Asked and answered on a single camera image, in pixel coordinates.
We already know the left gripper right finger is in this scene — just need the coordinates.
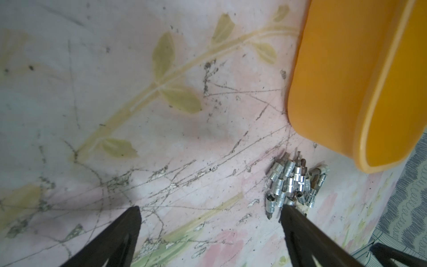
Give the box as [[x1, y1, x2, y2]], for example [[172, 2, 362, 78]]
[[280, 205, 361, 267]]

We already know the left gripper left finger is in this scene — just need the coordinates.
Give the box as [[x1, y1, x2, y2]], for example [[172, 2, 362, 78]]
[[62, 206, 142, 267]]

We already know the pile of silver bits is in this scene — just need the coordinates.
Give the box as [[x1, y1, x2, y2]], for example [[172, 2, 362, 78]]
[[265, 151, 330, 220]]

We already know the yellow plastic storage box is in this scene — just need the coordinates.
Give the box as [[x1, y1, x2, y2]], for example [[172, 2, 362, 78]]
[[287, 1, 427, 174]]

